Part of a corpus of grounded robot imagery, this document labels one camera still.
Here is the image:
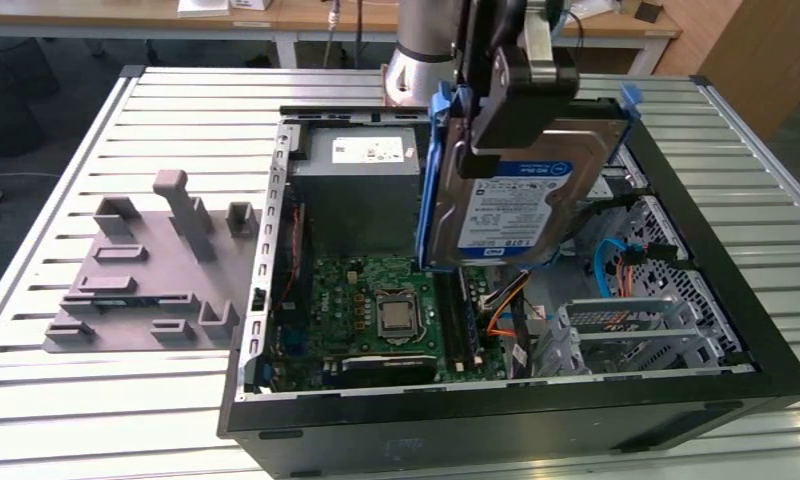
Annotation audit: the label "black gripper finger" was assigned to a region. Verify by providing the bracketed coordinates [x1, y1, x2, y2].
[457, 46, 582, 178]

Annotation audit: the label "hard disk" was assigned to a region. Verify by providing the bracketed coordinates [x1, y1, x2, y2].
[417, 82, 646, 274]

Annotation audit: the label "metal disk bay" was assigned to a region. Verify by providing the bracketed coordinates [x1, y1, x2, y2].
[539, 294, 742, 376]

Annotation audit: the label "metal optical drive cage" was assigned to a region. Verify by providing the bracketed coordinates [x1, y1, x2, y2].
[597, 144, 650, 201]

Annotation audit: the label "grey power supply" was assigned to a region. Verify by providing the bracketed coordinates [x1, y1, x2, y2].
[286, 125, 433, 256]

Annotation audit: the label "black RAM stick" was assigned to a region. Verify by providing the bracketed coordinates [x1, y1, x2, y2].
[458, 269, 486, 369]

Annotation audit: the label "large white box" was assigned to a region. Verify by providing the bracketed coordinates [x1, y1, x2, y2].
[176, 0, 232, 19]

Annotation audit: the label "silver CPU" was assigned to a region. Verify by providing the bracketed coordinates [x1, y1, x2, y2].
[378, 299, 421, 337]

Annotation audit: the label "green motherboard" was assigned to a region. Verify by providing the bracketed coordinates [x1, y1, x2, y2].
[270, 252, 509, 389]

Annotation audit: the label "wooden desk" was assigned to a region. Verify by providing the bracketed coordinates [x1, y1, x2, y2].
[0, 0, 683, 76]

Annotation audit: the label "black graphics card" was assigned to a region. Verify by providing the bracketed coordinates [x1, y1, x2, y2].
[336, 352, 439, 386]

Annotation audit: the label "black PC case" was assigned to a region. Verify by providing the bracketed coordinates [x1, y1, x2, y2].
[216, 104, 800, 476]

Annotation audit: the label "grey parts rack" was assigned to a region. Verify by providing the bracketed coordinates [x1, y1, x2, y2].
[42, 169, 266, 355]

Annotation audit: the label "dark office chair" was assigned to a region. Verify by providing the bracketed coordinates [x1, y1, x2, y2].
[0, 37, 62, 156]

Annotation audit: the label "thin black desk cable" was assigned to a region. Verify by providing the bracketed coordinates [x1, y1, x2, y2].
[565, 12, 589, 51]

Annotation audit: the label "black wire bundle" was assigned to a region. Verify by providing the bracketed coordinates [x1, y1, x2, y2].
[499, 197, 642, 301]

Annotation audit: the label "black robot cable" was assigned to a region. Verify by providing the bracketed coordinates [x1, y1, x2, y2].
[326, 0, 368, 69]

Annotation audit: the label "blue wire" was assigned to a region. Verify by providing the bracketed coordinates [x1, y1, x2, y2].
[593, 238, 642, 301]

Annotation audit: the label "short orange wire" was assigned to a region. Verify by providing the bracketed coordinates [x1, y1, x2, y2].
[617, 257, 635, 299]

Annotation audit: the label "long orange flat wire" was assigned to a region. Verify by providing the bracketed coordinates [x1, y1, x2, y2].
[486, 277, 535, 336]

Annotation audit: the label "red wires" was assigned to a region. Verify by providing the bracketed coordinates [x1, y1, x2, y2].
[291, 202, 307, 296]

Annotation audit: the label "CPU socket metal frame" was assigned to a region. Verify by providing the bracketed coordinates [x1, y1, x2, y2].
[371, 287, 430, 351]

